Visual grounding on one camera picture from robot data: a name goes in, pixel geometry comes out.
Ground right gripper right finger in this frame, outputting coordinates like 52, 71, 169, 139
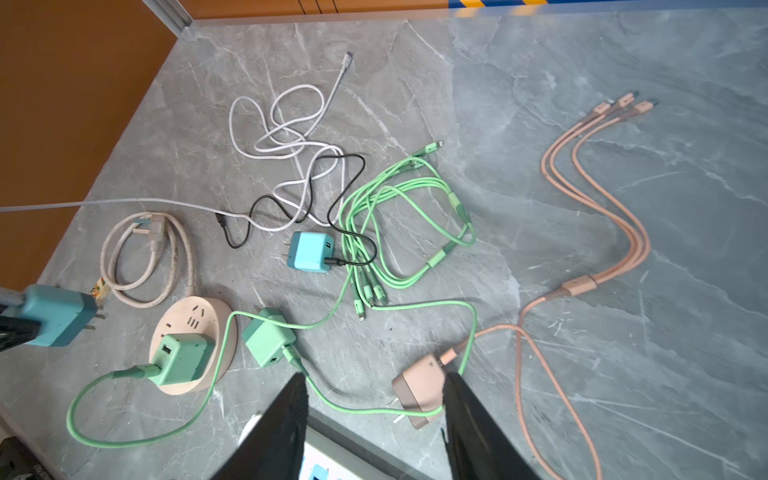
443, 372, 538, 479

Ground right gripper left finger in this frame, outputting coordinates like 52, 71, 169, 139
213, 373, 309, 480

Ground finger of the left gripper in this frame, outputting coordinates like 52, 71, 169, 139
0, 316, 41, 352

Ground teal charger adapter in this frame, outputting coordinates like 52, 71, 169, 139
9, 285, 99, 347
286, 231, 335, 273

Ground green charger adapter front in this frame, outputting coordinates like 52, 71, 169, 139
243, 308, 297, 368

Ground light green charger adapter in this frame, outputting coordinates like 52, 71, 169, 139
150, 333, 215, 386

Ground white blue power strip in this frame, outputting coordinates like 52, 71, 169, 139
236, 410, 433, 480

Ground pink charger adapter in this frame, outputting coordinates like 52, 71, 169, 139
392, 354, 446, 412

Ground pink round socket cord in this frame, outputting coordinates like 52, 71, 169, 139
99, 211, 196, 310

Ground black usb cable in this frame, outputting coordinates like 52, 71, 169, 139
215, 153, 379, 269

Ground green usb cable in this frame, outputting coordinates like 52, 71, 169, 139
65, 140, 479, 450

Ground white usb cable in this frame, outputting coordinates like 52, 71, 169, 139
0, 51, 355, 234

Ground pink multi-head cable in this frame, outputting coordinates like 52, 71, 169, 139
440, 91, 659, 480

